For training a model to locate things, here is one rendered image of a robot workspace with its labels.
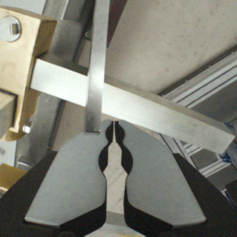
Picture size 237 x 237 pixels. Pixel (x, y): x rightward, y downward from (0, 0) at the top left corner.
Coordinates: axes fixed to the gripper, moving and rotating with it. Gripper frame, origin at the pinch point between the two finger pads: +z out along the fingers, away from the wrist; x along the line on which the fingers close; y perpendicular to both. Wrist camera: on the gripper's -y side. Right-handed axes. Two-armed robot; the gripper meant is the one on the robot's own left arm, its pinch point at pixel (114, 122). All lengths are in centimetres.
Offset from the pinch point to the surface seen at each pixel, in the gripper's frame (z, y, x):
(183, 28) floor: 91, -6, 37
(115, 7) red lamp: 21.2, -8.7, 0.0
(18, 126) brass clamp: 4.6, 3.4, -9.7
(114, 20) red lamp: 21.2, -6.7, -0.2
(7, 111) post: 3.0, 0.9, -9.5
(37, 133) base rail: 21.4, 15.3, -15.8
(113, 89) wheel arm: 5.6, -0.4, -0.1
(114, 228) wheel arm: 7.8, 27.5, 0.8
